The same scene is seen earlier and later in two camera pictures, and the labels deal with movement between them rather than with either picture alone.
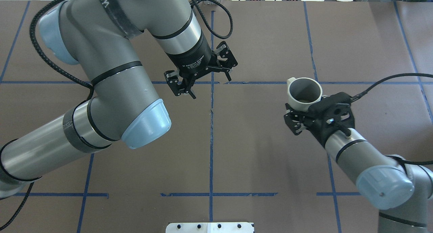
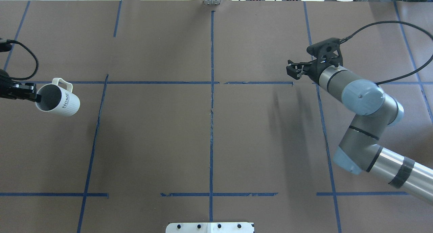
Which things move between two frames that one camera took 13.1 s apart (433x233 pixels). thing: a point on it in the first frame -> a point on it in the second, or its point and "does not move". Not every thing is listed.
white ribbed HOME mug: (303, 92) -> (57, 98)
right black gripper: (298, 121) -> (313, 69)
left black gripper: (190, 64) -> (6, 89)
